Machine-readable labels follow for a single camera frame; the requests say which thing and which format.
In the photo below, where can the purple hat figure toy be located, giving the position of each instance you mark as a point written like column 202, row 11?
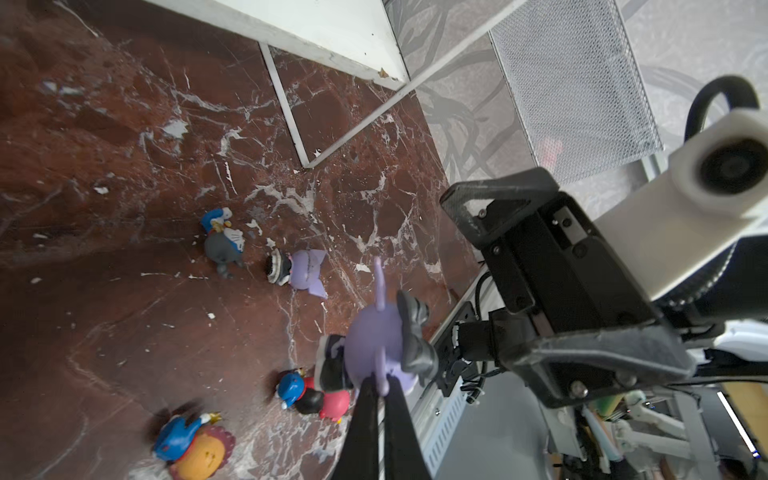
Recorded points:
column 301, row 270

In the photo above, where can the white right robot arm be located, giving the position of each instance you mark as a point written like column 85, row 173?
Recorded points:
column 731, row 286

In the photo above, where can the white two-tier shelf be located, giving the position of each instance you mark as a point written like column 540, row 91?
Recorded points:
column 354, row 37

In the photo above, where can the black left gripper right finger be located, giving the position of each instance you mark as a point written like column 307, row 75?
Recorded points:
column 403, row 458

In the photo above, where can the white wire mesh basket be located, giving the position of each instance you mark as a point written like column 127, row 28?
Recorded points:
column 573, row 77

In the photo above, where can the purple winged figure toy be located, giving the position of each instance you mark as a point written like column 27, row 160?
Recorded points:
column 384, row 341

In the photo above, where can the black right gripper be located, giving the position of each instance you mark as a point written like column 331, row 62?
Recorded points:
column 579, row 327

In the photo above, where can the grey blue penguin toy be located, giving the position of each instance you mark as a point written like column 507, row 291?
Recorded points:
column 223, row 245

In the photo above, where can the pink red blue toy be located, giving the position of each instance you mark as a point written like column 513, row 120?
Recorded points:
column 295, row 390

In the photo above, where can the pink toy in basket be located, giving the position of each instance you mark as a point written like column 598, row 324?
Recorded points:
column 548, row 152

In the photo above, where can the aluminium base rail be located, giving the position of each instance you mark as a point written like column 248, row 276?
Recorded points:
column 440, row 405

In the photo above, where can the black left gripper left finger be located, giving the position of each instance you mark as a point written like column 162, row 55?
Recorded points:
column 359, row 458

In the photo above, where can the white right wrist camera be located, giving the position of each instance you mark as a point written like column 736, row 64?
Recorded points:
column 676, row 223

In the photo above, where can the orange blue round toy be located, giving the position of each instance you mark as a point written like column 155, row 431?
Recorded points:
column 194, row 447

